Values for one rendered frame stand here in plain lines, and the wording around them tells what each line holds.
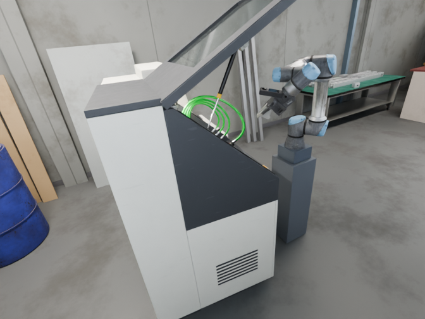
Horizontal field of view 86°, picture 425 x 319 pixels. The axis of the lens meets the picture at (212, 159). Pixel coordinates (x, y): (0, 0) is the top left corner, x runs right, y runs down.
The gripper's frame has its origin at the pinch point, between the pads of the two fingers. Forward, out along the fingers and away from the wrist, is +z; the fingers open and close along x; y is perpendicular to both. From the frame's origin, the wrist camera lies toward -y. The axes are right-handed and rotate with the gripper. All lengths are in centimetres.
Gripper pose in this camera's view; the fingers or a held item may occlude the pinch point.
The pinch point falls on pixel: (257, 114)
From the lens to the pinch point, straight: 128.5
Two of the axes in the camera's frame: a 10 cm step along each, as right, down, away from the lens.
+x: 2.3, -6.5, 7.2
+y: 8.0, 5.5, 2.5
